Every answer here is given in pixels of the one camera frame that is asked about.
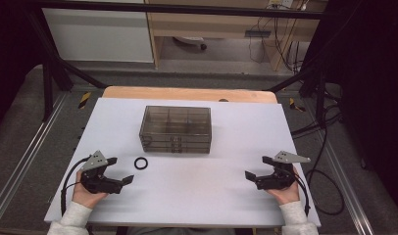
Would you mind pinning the yellow black floor tape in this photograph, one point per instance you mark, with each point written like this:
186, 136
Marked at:
296, 106
84, 100

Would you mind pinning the aluminium floor rail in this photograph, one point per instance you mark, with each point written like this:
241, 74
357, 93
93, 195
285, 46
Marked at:
349, 192
24, 160

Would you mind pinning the black metal frame stand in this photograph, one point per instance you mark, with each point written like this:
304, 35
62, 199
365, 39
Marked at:
48, 88
319, 94

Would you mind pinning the white foam board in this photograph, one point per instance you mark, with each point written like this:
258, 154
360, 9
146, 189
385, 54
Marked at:
193, 196

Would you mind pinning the white cabinet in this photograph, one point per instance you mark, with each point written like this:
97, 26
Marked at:
99, 36

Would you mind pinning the smoky transparent drawer box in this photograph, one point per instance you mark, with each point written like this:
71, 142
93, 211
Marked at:
175, 129

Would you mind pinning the black power strip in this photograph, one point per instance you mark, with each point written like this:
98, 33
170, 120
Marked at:
257, 33

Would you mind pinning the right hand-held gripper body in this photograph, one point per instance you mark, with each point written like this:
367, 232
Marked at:
277, 179

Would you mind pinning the black metal crossbar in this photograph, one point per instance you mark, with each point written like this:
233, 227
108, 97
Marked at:
174, 9

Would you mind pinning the wooden table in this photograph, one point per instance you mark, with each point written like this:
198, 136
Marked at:
174, 94

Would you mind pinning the light wooden desk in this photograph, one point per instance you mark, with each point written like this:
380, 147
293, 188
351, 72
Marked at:
220, 24

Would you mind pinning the person's left hand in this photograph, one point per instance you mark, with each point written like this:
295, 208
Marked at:
86, 197

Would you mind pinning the office chair base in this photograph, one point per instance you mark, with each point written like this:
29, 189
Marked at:
190, 40

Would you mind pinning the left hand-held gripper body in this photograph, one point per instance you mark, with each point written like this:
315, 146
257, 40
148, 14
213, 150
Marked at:
99, 182

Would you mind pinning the person's right hand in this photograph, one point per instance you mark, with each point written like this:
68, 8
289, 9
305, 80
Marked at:
287, 196

